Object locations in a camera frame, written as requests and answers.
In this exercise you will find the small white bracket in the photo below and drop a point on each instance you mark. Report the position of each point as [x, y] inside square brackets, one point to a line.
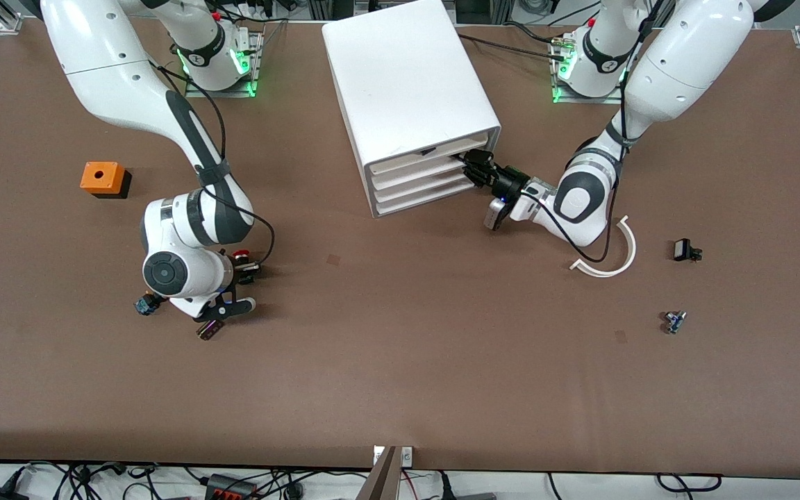
[378, 455]
[407, 455]

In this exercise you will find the green push button switch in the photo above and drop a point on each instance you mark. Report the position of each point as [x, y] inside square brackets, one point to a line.
[144, 305]

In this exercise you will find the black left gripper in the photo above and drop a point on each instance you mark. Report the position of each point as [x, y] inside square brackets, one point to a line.
[508, 180]

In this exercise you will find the small black electrical component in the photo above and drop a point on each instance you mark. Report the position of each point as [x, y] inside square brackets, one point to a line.
[682, 249]

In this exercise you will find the white drawer with black tab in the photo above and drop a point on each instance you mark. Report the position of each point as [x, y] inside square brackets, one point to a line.
[400, 167]

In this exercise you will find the grey metal post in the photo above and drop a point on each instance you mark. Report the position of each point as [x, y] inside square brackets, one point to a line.
[379, 482]

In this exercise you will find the white curved plastic strip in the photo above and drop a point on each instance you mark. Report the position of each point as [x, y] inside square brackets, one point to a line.
[632, 250]

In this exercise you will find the maroon cylindrical capacitor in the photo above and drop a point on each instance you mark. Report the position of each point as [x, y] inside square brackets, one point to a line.
[210, 331]

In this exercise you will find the orange box with black base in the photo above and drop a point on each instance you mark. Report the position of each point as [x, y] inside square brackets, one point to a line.
[101, 177]

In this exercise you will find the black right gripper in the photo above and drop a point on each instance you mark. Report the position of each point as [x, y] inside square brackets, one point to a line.
[243, 269]

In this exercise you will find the small blue grey component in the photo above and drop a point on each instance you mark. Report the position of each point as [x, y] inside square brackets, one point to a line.
[674, 321]

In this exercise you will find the white drawer cabinet shell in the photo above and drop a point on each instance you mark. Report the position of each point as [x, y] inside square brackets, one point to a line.
[407, 69]

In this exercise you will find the plain white drawer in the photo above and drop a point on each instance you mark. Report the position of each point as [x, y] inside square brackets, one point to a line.
[400, 180]
[403, 192]
[407, 204]

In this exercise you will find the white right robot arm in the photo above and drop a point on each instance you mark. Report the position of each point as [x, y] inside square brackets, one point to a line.
[115, 69]

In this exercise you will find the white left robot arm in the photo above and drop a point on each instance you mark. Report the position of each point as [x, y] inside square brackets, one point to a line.
[685, 62]

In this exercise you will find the black power strip red switches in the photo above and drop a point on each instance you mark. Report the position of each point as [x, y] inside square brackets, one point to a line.
[230, 489]

